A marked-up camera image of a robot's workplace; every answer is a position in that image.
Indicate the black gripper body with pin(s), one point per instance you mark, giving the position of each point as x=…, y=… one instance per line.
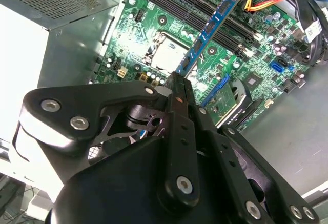
x=115, y=195

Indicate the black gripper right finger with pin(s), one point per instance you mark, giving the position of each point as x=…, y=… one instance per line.
x=230, y=157

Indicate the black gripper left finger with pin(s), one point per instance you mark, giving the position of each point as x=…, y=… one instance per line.
x=179, y=157

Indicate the blue RAM stick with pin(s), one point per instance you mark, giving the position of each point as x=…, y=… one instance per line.
x=209, y=29

